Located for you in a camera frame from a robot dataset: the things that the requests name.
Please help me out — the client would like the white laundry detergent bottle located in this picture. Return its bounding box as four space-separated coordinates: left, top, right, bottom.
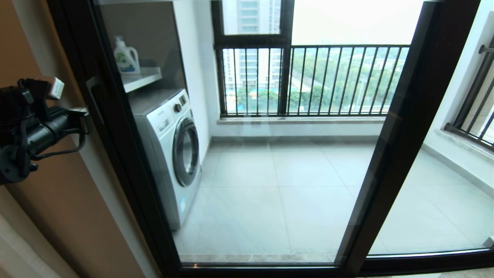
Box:
114 36 142 75

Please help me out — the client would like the white front-load washing machine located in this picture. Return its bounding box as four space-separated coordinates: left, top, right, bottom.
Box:
129 89 203 231

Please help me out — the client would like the grey stone window sill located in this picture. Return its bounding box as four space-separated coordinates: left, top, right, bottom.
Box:
217 117 386 125
434 129 494 164

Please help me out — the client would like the black framed fixed glass panel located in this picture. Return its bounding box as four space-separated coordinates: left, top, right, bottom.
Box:
363 0 494 275

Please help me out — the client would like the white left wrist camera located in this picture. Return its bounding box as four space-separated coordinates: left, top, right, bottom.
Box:
37 76 65 101

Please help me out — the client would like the white wall shelf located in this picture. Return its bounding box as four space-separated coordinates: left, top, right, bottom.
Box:
123 67 162 94

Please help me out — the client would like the black window frame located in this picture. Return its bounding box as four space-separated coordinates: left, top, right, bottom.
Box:
211 0 294 117

